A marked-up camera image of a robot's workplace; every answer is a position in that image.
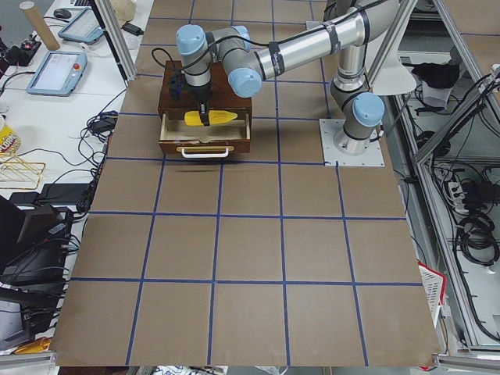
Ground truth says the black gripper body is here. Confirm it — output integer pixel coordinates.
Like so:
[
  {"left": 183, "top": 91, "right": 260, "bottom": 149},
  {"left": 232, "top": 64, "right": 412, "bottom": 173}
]
[{"left": 168, "top": 70, "right": 211, "bottom": 102}]

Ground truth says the dark wooden drawer cabinet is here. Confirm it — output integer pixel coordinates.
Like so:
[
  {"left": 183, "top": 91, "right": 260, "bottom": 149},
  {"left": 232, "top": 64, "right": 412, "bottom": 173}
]
[{"left": 158, "top": 62, "right": 252, "bottom": 120}]

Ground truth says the gold wire rack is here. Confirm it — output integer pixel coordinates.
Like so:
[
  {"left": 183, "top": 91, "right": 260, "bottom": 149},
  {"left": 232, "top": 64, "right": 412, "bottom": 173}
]
[{"left": 0, "top": 155, "right": 46, "bottom": 190}]

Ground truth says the yellow toy corn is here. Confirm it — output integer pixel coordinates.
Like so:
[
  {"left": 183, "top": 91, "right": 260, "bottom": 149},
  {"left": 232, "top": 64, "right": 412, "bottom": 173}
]
[{"left": 184, "top": 109, "right": 238, "bottom": 127}]

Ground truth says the near teach pendant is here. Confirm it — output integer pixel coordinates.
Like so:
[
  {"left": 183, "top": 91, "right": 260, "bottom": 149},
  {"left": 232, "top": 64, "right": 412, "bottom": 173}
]
[{"left": 26, "top": 52, "right": 88, "bottom": 97}]

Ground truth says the black computer mouse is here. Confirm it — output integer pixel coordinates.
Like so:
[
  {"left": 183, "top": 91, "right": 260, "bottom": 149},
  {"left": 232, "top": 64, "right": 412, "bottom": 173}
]
[{"left": 53, "top": 8, "right": 72, "bottom": 20}]

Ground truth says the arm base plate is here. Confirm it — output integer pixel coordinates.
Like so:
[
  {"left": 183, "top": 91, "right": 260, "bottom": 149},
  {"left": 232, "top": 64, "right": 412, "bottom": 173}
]
[{"left": 319, "top": 119, "right": 384, "bottom": 167}]

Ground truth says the far teach pendant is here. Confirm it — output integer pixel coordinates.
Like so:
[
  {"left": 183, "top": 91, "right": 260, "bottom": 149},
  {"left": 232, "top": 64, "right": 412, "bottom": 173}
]
[{"left": 58, "top": 7, "right": 103, "bottom": 45}]

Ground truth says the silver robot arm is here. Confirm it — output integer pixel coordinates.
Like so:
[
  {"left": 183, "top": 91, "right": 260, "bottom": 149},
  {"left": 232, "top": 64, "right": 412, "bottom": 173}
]
[{"left": 164, "top": 1, "right": 400, "bottom": 155}]

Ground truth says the teach pendant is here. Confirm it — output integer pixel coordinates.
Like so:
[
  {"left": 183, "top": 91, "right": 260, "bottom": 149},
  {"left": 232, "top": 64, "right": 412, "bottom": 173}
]
[
  {"left": 26, "top": 52, "right": 88, "bottom": 97},
  {"left": 58, "top": 7, "right": 103, "bottom": 45}
]

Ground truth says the cardboard tube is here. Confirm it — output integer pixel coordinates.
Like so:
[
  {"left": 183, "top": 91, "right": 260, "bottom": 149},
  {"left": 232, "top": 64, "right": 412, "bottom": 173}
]
[{"left": 19, "top": 1, "right": 60, "bottom": 51}]

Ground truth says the red white plastic basket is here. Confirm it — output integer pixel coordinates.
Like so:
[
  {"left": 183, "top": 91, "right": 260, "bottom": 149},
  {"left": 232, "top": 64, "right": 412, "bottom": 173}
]
[{"left": 418, "top": 262, "right": 446, "bottom": 327}]

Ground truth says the light wooden drawer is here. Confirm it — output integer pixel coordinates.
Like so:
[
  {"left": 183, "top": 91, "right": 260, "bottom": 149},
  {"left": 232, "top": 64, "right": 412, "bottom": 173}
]
[{"left": 159, "top": 114, "right": 251, "bottom": 159}]

